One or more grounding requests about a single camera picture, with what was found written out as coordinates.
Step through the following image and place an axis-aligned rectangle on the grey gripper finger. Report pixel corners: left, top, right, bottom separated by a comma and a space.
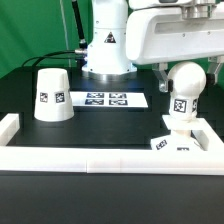
206, 56, 224, 85
152, 63, 173, 93

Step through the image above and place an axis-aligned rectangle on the white lamp shade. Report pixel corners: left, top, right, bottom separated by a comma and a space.
34, 68, 74, 122

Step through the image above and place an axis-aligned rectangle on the white foam border frame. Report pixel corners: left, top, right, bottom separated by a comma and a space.
0, 114, 224, 175

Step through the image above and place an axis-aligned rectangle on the white lamp base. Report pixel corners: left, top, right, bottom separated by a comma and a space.
150, 115, 203, 152

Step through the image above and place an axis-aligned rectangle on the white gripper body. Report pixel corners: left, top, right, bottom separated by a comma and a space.
126, 7, 224, 65

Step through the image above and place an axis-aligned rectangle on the white lamp bulb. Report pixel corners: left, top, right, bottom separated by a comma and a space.
168, 62, 206, 121

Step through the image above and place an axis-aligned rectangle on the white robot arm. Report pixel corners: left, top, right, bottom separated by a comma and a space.
83, 0, 224, 92

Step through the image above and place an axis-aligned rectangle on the white marker sheet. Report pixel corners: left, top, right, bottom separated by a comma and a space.
70, 91, 148, 108

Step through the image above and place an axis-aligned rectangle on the black cable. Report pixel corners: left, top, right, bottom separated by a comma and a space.
21, 50, 88, 68

